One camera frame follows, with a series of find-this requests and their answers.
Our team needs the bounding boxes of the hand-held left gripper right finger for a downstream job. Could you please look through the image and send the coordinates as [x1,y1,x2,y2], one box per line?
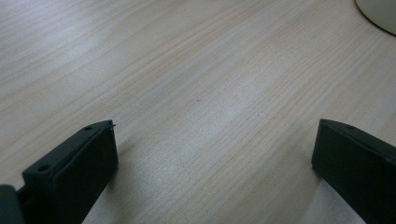
[311,118,396,224]

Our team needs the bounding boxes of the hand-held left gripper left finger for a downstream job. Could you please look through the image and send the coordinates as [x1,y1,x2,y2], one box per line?
[21,119,120,224]

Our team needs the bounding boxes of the white insulated tumbler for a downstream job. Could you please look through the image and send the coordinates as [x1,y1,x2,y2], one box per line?
[354,0,396,35]

